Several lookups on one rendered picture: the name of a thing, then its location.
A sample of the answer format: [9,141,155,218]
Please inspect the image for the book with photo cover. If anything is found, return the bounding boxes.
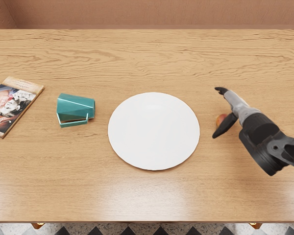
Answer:
[0,75,45,140]

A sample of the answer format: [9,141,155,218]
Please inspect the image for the white round plate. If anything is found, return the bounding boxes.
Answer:
[107,92,201,171]

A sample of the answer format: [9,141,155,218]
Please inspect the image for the teal faceted mug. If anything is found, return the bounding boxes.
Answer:
[56,93,96,128]

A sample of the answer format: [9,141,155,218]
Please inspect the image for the small red yellow fruit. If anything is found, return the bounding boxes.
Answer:
[216,114,228,129]

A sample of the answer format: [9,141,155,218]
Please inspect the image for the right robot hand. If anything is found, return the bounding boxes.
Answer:
[212,87,262,140]

